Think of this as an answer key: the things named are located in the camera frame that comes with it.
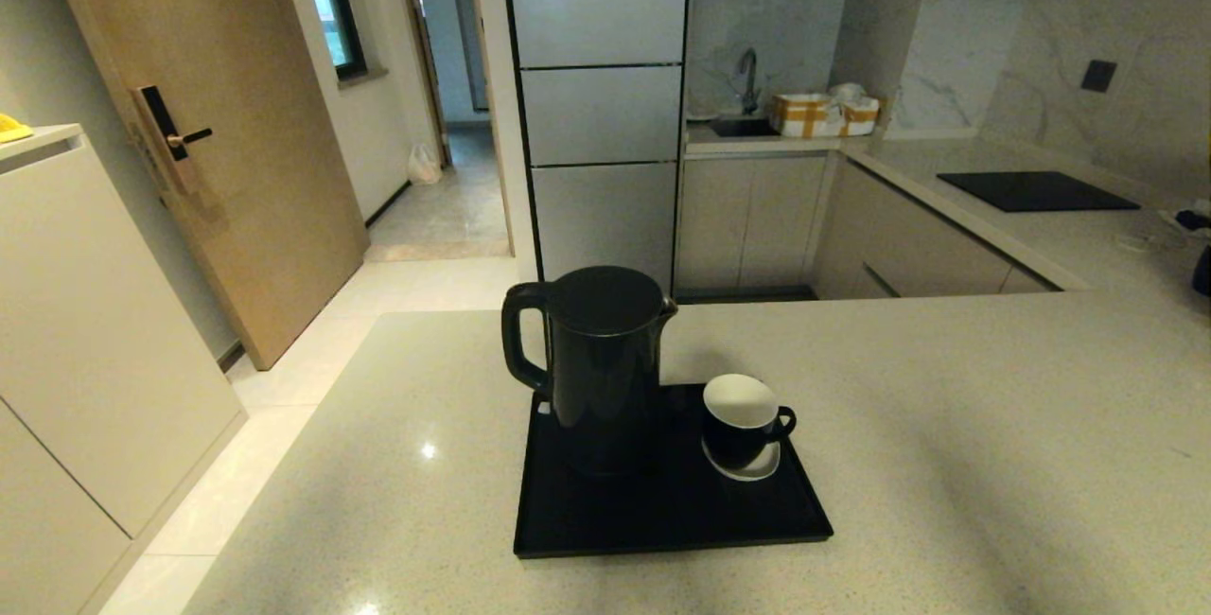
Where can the white storage cabinet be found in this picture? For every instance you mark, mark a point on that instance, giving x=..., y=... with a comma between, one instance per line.
x=85, y=331

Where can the black cup white inside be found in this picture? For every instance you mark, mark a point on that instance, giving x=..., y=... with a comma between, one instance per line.
x=743, y=430

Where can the black electric kettle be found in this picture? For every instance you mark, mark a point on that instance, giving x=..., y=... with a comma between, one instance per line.
x=601, y=369

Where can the beige cabinet under cooktop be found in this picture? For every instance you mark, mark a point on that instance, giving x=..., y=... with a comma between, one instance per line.
x=918, y=246

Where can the light wooden door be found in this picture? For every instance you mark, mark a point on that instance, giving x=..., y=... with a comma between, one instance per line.
x=246, y=123

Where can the dark kitchen sink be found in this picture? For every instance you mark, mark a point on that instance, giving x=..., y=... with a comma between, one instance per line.
x=743, y=126

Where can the white crumpled bag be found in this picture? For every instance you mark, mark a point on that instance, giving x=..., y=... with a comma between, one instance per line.
x=849, y=93

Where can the white saucer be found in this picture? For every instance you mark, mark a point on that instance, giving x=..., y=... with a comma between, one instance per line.
x=752, y=473

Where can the grey refrigerator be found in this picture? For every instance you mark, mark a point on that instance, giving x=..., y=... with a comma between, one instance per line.
x=601, y=114

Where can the wooden door frame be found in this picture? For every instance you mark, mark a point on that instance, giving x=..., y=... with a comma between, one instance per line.
x=428, y=57

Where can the black induction cooktop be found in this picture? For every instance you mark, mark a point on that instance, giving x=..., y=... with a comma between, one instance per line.
x=1036, y=189

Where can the black wall socket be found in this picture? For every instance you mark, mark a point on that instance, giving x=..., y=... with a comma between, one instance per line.
x=1098, y=76

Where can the dark round object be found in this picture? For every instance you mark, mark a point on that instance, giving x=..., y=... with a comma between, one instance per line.
x=1203, y=270

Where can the dark framed window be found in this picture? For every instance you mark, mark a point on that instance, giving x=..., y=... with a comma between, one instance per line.
x=339, y=0

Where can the metal kitchen faucet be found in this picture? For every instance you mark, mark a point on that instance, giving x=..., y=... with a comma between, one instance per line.
x=748, y=76

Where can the yellow object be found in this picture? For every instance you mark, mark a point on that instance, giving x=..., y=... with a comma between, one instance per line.
x=11, y=128

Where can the white plastic bag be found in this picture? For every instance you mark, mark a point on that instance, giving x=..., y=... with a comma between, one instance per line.
x=424, y=166

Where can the black rectangular serving tray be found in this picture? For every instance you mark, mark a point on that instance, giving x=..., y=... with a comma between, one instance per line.
x=681, y=520

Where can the beige cabinet under sink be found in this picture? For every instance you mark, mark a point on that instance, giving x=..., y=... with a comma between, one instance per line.
x=747, y=218

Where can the cardboard box with yellow tape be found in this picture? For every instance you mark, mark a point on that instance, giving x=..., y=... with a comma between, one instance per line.
x=804, y=115

